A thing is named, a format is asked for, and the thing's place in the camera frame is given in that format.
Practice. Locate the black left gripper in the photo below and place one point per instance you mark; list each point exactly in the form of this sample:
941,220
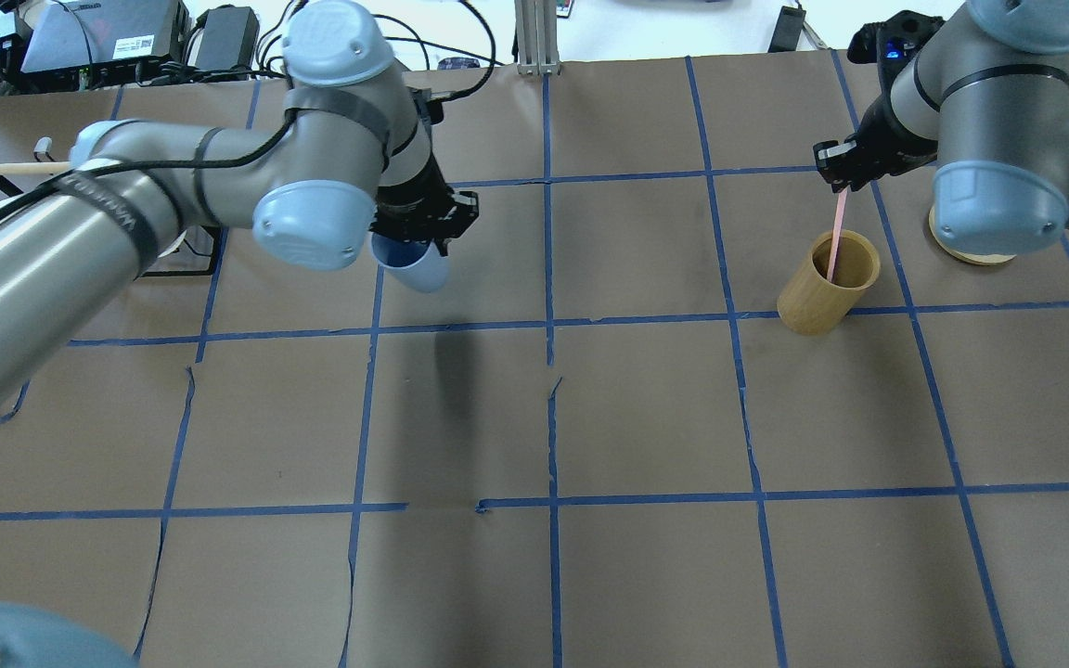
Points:
411,199

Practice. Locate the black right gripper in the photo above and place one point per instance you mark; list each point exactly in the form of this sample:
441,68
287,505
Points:
880,136

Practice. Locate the pink chopstick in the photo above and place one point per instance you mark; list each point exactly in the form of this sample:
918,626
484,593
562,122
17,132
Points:
836,234

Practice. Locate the light blue plastic cup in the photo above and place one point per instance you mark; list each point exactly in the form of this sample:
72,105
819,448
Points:
418,265

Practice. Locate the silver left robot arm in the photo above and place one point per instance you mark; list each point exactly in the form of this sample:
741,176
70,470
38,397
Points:
350,161

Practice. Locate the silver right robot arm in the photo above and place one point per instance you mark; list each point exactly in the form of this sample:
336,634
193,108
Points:
984,96

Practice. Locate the bamboo chopstick holder cup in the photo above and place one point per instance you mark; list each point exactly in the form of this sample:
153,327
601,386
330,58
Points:
808,304

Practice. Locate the black power adapter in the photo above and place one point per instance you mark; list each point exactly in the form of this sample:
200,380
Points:
225,39

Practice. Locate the black computer box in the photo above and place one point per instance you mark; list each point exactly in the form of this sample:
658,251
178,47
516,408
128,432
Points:
99,36

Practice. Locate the aluminium frame post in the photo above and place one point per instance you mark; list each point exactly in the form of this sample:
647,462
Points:
537,36

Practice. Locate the black wire mug rack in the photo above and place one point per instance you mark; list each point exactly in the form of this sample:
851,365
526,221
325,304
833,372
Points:
194,254

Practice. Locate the wooden rack handle rod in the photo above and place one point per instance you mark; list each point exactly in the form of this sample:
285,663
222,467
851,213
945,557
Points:
34,169

